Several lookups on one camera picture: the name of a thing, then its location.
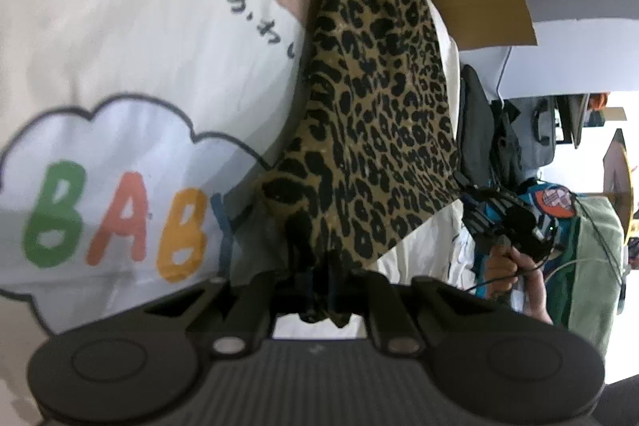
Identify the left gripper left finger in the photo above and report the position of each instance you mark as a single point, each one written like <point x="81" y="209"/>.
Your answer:
<point x="256" y="307"/>

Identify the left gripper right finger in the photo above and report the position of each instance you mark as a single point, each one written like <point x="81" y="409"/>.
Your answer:
<point x="373" y="297"/>

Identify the leopard print garment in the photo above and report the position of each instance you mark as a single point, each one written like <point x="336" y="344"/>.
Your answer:
<point x="374" y="155"/>

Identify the folded black clothes stack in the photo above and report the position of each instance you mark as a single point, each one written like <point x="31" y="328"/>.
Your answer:
<point x="489" y="150"/>

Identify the person right hand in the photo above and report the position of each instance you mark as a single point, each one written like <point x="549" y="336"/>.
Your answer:
<point x="505" y="266"/>

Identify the teal patterned bag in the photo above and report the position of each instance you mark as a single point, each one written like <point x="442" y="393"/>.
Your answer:
<point x="558" y="268"/>

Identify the cream bear print blanket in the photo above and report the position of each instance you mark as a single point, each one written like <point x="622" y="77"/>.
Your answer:
<point x="131" y="135"/>

